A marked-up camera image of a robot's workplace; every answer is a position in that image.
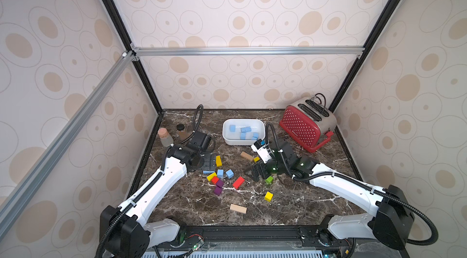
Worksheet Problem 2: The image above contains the silver left frame bar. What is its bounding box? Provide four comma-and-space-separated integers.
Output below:
1, 51, 135, 239

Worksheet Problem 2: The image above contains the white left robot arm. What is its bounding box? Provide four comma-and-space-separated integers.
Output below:
95, 105, 212, 258

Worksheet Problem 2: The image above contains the blue cube cluster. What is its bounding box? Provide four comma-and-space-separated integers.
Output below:
226, 169, 234, 178
216, 169, 224, 179

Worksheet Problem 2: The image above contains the yellow cube left cluster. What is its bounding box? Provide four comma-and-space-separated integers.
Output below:
207, 172, 217, 181

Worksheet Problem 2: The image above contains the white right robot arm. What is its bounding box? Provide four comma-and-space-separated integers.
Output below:
251, 123, 439, 251

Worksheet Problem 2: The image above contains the yellow flat block left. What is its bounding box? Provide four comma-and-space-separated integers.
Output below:
215, 155, 223, 168

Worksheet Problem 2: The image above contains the long red block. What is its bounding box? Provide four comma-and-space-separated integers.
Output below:
232, 177, 244, 190

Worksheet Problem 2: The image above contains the pink lid glass jar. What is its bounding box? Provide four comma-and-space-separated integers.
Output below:
158, 127, 174, 147

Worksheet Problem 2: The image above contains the natural wood flat block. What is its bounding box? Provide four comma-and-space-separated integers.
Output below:
230, 204, 247, 214

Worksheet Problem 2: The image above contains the small yellow cube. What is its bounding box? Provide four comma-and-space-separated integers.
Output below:
265, 192, 274, 202

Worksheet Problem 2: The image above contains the purple block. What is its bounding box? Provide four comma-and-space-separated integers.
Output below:
214, 180, 224, 196

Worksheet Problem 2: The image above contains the silver horizontal frame bar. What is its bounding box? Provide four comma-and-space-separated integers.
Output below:
123, 46, 365, 59

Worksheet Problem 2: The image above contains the white plastic tub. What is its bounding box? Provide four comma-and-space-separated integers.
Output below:
222, 118, 265, 146

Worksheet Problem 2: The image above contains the red polka dot toaster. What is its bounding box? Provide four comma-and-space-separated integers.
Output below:
279, 93, 337, 153

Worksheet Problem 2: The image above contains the black lid spice jar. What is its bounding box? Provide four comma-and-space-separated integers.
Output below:
176, 124, 189, 141

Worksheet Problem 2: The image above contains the natural wood block rear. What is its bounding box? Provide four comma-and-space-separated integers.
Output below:
240, 152, 254, 161

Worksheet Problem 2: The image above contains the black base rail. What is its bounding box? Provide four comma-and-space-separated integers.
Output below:
94, 223, 411, 258

